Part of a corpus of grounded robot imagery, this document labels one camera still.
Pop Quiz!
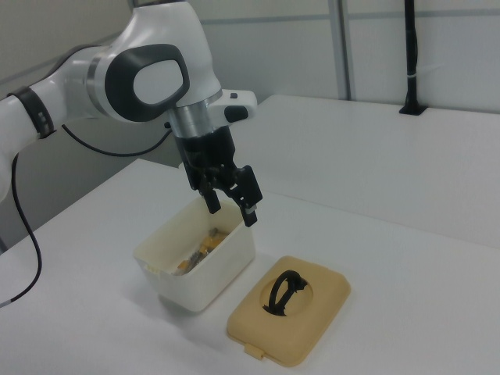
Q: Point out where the black camera stand pole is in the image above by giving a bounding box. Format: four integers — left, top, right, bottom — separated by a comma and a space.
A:
398, 0, 429, 116

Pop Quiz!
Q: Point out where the grey partition post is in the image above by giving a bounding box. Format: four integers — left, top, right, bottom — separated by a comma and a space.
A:
331, 0, 357, 101

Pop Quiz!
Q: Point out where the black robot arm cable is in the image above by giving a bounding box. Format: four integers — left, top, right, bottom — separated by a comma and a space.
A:
0, 123, 175, 310

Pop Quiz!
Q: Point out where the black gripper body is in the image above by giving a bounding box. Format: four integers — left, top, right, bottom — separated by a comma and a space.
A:
173, 127, 239, 192

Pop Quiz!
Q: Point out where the white plastic tool case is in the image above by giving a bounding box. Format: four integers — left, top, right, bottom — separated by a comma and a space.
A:
132, 196, 257, 313

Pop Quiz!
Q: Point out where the tan lid with black handle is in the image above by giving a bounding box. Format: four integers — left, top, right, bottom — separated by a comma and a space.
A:
226, 255, 352, 368

